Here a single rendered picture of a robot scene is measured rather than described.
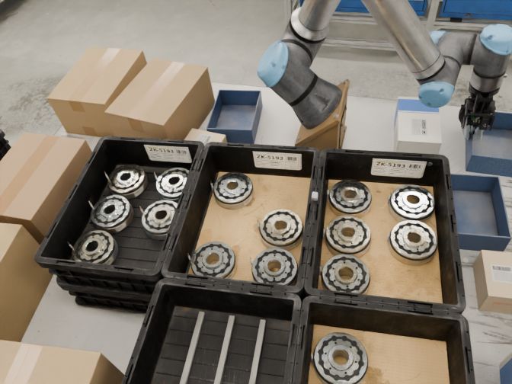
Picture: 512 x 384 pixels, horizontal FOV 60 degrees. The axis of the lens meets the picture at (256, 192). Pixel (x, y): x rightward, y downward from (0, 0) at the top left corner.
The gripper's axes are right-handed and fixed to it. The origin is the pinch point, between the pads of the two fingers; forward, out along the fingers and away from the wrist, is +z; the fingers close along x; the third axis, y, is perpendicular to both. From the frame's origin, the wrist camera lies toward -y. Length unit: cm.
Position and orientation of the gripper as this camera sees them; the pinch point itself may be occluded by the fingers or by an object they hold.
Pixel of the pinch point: (470, 135)
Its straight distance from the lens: 147.7
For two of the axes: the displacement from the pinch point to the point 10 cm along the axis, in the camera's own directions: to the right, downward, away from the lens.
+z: 1.7, 6.4, 7.5
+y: -3.0, 7.6, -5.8
